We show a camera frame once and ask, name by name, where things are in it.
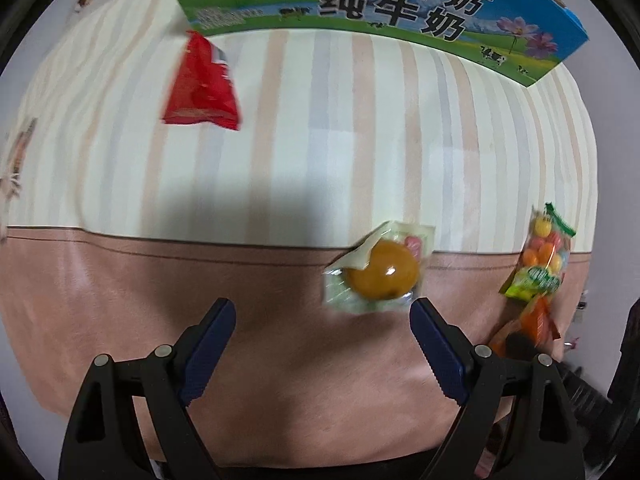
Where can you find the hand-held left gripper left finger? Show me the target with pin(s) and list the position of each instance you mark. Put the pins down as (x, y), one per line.
(207, 355)

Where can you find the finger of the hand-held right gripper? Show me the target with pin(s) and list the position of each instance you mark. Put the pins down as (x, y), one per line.
(582, 395)

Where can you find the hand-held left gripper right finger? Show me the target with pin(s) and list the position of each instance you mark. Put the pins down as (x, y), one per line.
(440, 355)

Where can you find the orange snack packet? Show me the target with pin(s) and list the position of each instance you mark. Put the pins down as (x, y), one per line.
(535, 322)

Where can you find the orange jelly cup packet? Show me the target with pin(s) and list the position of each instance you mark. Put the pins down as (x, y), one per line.
(382, 270)

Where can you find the green colourful candy packet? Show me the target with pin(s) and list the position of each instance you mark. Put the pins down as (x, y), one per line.
(542, 255)

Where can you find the red snack packet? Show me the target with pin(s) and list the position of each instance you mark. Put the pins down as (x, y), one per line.
(202, 85)

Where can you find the printed cardboard box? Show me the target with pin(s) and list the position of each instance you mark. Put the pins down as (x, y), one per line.
(400, 15)

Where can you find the striped pink cat print blanket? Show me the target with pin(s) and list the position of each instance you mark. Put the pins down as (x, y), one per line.
(280, 150)

